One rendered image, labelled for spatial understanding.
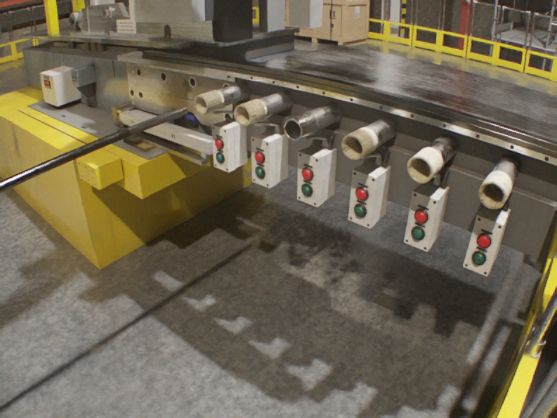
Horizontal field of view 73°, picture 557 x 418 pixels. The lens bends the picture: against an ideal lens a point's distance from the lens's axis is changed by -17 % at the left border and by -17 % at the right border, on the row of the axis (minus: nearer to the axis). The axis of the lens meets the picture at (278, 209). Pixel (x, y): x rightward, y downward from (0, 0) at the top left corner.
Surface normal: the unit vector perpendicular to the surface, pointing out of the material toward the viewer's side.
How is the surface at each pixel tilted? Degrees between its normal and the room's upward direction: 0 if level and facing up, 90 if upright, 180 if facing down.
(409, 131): 90
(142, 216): 90
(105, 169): 90
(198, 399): 0
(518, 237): 90
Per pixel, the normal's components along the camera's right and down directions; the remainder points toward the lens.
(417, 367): 0.00, -0.86
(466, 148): -0.63, 0.40
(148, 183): 0.77, 0.33
